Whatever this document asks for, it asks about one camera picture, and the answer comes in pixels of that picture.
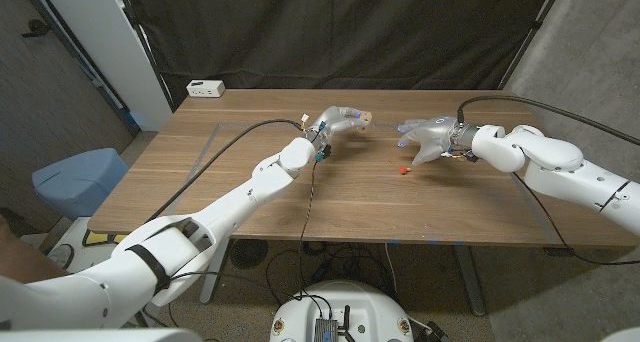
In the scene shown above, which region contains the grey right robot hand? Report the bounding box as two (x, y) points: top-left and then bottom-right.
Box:
(397, 115), (464, 167)

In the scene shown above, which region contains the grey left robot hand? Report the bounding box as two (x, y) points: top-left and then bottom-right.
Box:
(304, 105), (372, 146)

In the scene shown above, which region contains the black backdrop curtain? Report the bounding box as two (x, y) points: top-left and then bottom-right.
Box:
(122, 0), (566, 108)

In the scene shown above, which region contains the white power strip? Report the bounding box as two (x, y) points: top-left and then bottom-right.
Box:
(185, 79), (226, 99)

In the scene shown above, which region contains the black backdrop stand pole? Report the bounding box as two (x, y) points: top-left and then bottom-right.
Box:
(498, 0), (569, 91)
(113, 0), (176, 112)

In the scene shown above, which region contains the grey table leg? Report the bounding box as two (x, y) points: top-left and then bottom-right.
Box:
(453, 244), (487, 317)

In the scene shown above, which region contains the round black floor fan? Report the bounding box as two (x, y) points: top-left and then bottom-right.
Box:
(228, 238), (270, 271)

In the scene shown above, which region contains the white robot torso base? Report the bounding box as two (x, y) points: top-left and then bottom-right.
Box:
(269, 280), (415, 342)

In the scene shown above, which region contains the white table leg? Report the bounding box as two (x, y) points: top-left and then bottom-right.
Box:
(199, 241), (234, 304)

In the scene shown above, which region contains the small grey electronics box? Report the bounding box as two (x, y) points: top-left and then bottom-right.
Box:
(313, 317), (340, 342)

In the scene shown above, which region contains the white cabinet panel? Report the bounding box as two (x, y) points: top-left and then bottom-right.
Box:
(37, 0), (174, 132)

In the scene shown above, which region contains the blue padded stool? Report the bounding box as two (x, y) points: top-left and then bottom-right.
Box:
(31, 147), (130, 221)

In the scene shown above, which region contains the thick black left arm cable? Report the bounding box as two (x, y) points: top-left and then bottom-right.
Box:
(144, 118), (307, 223)

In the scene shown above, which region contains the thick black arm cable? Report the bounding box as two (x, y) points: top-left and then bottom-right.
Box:
(455, 94), (640, 147)
(144, 118), (307, 223)

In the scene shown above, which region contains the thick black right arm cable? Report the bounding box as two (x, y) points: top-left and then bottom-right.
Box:
(455, 94), (640, 147)

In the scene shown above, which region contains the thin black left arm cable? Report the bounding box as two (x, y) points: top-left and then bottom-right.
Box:
(167, 156), (321, 303)

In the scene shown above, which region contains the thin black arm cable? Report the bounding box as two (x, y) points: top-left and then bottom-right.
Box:
(512, 171), (640, 266)
(167, 156), (321, 303)

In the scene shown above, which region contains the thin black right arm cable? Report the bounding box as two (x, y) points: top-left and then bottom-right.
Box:
(512, 171), (640, 266)

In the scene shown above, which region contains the white floor cable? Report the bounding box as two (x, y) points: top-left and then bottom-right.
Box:
(383, 241), (400, 297)

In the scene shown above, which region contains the white floor base plate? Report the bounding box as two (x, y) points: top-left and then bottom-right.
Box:
(47, 216), (151, 276)

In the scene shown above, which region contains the black door handle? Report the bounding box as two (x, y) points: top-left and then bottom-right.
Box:
(20, 19), (51, 38)

